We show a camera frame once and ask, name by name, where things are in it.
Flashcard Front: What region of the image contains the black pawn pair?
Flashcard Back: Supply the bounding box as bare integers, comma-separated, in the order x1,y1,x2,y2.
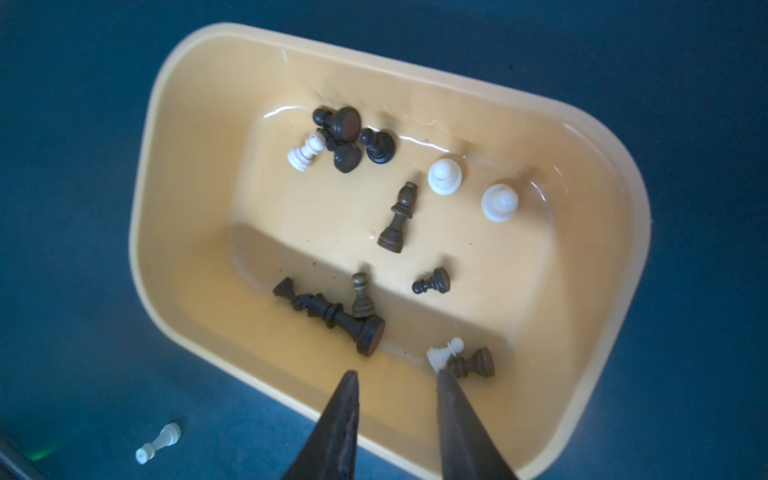
316,127,362,174

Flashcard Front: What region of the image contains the yellow plastic storage box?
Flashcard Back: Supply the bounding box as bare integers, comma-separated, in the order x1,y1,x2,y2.
130,23,651,479

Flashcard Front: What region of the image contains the black bishop chess piece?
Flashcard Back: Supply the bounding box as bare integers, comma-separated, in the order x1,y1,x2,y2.
312,106,362,143

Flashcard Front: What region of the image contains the brown bishop chess piece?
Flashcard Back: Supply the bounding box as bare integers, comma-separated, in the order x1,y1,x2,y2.
377,182,418,253

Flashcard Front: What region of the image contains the white pawn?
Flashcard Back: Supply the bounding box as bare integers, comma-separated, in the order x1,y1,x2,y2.
427,158,463,196
287,132,326,172
481,184,519,223

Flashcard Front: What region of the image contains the black pawn chess piece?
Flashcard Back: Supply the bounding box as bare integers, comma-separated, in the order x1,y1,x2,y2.
359,128,396,164

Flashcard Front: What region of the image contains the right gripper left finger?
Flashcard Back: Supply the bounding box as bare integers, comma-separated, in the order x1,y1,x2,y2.
282,370,360,479

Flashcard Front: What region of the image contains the black king chess piece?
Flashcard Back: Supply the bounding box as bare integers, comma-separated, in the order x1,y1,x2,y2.
272,277,385,357

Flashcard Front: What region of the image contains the brown pawn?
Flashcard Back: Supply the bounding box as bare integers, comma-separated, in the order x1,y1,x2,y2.
447,347,495,378
352,272,375,319

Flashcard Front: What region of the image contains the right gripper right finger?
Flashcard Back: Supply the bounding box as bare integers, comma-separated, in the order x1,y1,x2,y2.
437,369,518,479

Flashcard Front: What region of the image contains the white rook chess piece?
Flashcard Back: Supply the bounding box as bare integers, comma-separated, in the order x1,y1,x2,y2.
135,422,182,465

